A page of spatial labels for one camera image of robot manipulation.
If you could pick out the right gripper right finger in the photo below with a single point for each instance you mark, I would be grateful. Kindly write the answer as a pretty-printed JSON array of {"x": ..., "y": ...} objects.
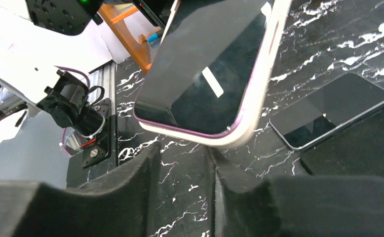
[{"x": 292, "y": 206}]

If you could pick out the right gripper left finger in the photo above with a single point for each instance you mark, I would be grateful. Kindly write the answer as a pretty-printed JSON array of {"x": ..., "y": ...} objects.
[{"x": 117, "y": 204}]

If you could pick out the phone with silver edge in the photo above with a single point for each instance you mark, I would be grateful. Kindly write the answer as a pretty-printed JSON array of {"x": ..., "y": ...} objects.
[{"x": 326, "y": 110}]

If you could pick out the black phone case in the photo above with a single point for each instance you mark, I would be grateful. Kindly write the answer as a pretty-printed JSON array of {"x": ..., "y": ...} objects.
[{"x": 356, "y": 150}]

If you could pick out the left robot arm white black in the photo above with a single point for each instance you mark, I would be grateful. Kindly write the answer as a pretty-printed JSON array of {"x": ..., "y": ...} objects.
[{"x": 47, "y": 47}]

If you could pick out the orange wooden rack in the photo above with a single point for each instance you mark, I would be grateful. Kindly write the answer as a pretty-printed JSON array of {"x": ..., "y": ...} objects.
[{"x": 137, "y": 45}]

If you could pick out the aluminium frame rail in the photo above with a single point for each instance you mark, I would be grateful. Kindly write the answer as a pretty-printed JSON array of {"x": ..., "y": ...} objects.
[{"x": 105, "y": 77}]

